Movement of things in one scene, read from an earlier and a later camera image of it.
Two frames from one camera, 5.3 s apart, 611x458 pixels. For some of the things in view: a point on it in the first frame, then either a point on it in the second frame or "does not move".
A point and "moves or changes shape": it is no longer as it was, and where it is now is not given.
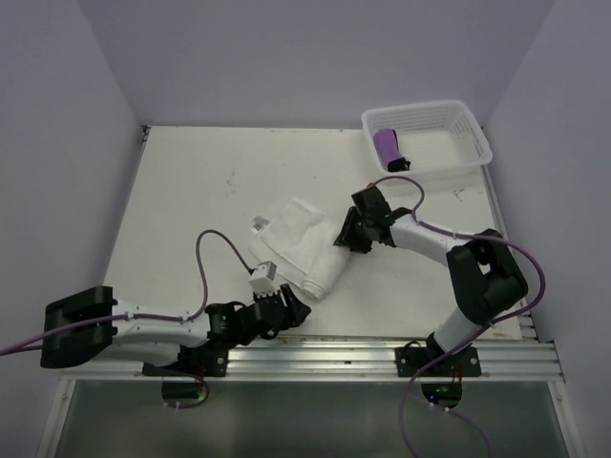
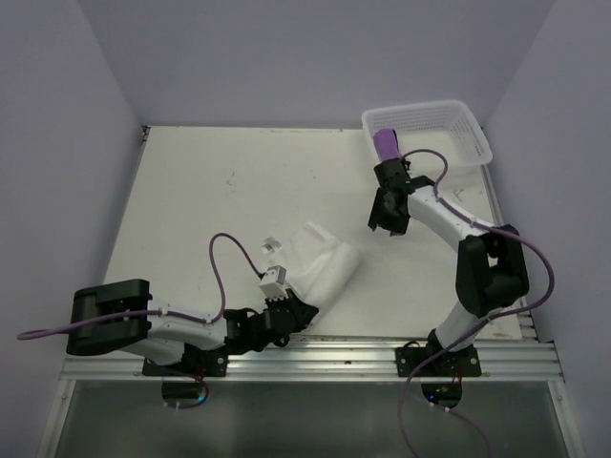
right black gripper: [348, 238] -> [396, 227]
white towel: [299, 245] moves or changes shape
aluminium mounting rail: [352, 359] does not move
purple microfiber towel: [389, 151] does not move
